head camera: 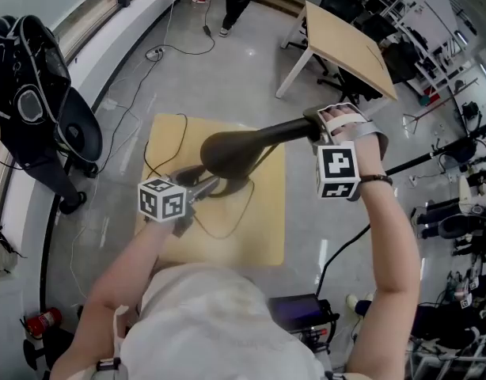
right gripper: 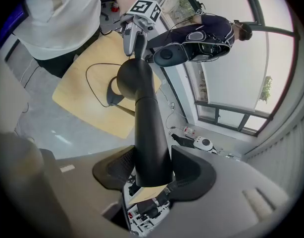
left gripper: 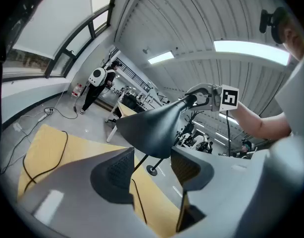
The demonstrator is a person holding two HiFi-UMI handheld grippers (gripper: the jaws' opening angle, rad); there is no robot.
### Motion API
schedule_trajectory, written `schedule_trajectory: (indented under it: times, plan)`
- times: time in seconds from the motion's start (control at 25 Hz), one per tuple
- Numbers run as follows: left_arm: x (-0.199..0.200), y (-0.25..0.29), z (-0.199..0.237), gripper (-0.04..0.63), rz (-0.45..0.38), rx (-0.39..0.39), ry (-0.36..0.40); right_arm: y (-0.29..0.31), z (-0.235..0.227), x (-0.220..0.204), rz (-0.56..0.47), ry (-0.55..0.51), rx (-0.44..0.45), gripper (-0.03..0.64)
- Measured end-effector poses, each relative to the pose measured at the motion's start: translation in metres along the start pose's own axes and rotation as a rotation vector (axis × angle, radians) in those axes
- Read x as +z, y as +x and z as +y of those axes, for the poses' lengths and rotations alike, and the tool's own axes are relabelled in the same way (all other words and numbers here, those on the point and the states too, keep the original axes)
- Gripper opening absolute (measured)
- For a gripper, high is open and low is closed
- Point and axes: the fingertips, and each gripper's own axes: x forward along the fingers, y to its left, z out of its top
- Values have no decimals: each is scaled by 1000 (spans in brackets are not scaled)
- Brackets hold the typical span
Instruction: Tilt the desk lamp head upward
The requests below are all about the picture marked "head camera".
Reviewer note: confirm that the white shelving rack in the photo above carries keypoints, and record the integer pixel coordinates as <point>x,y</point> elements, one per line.
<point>429,50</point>

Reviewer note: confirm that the person's right forearm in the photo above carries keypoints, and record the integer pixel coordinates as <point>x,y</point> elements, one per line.
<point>389,232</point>

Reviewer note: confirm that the white power strip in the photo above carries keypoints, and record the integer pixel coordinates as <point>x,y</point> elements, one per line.
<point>155,54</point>

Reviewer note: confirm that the black office chair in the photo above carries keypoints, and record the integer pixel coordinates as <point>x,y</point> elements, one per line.
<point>346,87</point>

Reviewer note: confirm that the person's left forearm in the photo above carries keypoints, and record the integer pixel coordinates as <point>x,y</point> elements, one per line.
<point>120,275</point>

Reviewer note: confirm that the beige cloth bag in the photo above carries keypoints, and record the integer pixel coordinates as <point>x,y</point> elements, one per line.
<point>1,255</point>

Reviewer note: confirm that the black pole stand round base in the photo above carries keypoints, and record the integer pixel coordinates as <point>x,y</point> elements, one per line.
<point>425,157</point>

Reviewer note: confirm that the person's white shirt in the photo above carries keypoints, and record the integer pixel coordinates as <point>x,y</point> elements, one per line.
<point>207,323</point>

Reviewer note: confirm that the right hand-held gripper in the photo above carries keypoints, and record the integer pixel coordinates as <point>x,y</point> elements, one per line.
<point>338,168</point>

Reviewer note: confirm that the red fire extinguisher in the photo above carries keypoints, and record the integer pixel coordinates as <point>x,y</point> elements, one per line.
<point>43,322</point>

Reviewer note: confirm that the dark framed window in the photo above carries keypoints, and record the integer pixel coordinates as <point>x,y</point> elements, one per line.
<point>92,10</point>

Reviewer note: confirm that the wooden desk with white legs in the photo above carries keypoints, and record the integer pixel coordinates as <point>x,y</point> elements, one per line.
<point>346,50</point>

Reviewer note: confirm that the low wooden side table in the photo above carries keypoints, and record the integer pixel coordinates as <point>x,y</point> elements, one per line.
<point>263,220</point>

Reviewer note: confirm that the person's right hand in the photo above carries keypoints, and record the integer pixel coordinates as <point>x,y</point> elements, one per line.
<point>336,112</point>

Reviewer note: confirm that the wooden step platform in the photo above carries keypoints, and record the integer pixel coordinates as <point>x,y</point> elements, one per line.
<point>278,0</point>

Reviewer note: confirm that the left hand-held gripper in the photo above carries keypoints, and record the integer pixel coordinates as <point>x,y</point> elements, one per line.
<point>162,200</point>

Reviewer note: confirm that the black desk lamp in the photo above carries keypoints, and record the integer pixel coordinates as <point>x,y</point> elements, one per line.
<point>235,153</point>

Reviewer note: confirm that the wooden tripod coat stand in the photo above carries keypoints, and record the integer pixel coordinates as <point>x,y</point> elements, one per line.
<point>433,107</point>

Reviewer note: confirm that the black backpack with grey trim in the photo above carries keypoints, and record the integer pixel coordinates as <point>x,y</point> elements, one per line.
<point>80,121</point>

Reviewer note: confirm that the black chest-mounted screen device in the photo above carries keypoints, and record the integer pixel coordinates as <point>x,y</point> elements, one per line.
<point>298,311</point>

